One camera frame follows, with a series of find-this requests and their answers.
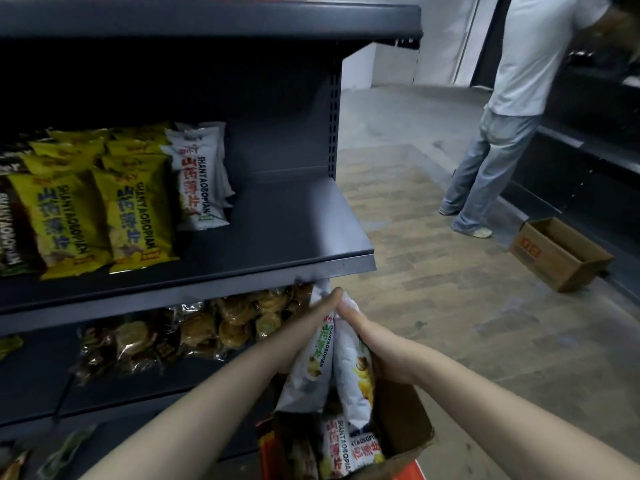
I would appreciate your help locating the brown cardboard box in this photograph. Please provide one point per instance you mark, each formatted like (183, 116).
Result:
(405, 419)

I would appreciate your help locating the clear green packet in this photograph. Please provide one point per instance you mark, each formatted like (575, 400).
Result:
(65, 452)

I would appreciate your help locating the orange wrapped snacks on shelf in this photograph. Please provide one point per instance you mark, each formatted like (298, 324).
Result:
(10, 347)

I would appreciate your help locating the dark grey metal shelf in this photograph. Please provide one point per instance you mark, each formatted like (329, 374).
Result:
(275, 219)

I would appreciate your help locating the tan carton with red print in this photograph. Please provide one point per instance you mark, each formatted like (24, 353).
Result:
(555, 259)

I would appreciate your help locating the person's right forearm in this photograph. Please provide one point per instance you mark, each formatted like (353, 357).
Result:
(500, 414)

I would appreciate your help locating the brown snack packet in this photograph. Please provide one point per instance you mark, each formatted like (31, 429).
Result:
(12, 167)
(17, 229)

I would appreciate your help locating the person's left forearm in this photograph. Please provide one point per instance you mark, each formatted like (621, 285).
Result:
(200, 419)

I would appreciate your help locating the pile of wrapped pastries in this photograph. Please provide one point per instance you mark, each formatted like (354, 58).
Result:
(200, 329)

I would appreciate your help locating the person's left hand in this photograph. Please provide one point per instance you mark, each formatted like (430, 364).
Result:
(312, 329)

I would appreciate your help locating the person's right hand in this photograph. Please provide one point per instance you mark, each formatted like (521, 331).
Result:
(385, 352)

